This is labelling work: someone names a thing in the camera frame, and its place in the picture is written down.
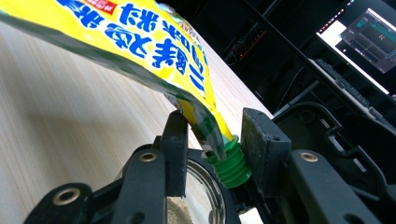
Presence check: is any black keyboard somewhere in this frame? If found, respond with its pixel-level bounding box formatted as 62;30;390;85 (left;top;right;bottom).
314;59;396;125

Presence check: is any yellow spouted pouch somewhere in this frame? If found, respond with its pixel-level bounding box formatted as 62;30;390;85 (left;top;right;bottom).
0;0;252;189

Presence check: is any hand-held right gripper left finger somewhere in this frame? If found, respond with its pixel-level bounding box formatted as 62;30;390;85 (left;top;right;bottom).
161;109;190;199

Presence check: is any computer monitor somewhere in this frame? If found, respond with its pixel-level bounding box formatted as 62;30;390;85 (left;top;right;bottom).
316;7;396;96

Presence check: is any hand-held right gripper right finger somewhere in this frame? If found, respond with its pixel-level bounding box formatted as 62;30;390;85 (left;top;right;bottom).
241;106;292;199

